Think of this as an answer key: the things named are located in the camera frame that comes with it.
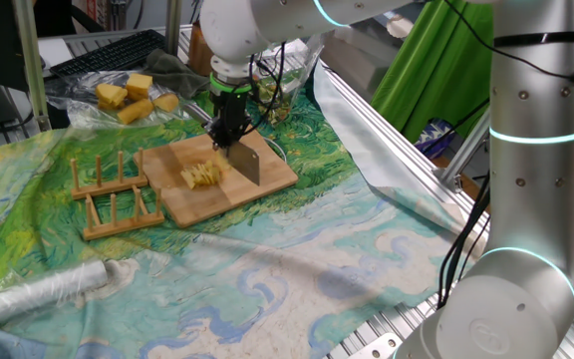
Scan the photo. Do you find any cube shaped potato chunk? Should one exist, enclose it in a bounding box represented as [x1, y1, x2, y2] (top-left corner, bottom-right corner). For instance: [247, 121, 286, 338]
[125, 73, 154, 102]

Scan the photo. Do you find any thick black camera cable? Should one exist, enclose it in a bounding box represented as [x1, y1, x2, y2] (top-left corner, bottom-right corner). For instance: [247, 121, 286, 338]
[239, 42, 288, 136]

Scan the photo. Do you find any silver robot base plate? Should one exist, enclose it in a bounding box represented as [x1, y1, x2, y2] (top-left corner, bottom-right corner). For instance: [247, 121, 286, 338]
[351, 332, 403, 359]

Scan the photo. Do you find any green fabric curtain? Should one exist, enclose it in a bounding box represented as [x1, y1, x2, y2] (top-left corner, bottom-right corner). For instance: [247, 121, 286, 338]
[370, 0, 495, 144]

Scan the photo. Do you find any small potato chunk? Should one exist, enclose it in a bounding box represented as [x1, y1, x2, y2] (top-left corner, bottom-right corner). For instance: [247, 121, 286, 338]
[116, 98, 155, 126]

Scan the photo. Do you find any wooden peg rack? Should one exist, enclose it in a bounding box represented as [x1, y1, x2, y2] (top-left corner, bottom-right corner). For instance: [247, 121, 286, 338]
[70, 147, 166, 241]

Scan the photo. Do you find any aluminium frame post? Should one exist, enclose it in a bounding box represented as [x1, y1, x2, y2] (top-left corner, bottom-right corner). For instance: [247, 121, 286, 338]
[11, 0, 52, 132]
[164, 0, 183, 57]
[438, 107, 491, 194]

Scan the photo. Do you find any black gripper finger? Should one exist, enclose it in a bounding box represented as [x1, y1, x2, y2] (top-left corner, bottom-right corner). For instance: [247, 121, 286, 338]
[203, 120, 231, 151]
[229, 122, 254, 146]

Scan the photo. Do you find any plastic wrapped roll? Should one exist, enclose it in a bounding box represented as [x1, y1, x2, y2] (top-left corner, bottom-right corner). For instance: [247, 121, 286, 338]
[0, 258, 112, 335]

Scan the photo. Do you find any blue patterned bag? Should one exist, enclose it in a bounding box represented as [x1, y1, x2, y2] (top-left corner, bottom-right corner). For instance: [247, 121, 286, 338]
[414, 118, 460, 161]

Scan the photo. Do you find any steel kitchen knife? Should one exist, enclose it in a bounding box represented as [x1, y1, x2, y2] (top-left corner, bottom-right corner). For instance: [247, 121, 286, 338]
[182, 102, 262, 187]

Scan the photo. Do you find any grey green cloth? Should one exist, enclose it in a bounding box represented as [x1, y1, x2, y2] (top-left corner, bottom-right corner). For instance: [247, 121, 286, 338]
[144, 48, 212, 100]

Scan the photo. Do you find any black keyboard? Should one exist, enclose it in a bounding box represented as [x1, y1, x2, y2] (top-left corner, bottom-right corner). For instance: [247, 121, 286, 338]
[50, 28, 166, 79]

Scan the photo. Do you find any black base cable bundle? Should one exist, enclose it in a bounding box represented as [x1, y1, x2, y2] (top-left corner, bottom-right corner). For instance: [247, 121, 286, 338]
[435, 172, 492, 311]

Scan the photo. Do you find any rounded potato chunk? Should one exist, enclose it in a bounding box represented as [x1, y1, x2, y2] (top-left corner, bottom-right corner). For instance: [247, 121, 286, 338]
[151, 93, 180, 114]

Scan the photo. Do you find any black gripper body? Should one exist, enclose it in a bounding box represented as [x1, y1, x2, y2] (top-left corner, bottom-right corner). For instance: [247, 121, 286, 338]
[211, 92, 252, 144]

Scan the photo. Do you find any plain brown cardboard box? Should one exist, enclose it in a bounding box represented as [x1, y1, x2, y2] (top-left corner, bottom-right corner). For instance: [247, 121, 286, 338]
[187, 20, 213, 77]

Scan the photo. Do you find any bag of chopped greens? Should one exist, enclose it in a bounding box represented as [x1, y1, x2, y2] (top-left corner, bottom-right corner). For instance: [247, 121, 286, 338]
[251, 37, 326, 126]

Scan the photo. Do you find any bamboo cutting board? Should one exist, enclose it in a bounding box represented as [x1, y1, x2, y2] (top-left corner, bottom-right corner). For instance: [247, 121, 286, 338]
[133, 129, 300, 229]

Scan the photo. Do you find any painted landscape tablecloth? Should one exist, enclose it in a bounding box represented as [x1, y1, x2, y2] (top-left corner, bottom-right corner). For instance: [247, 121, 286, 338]
[0, 59, 472, 359]

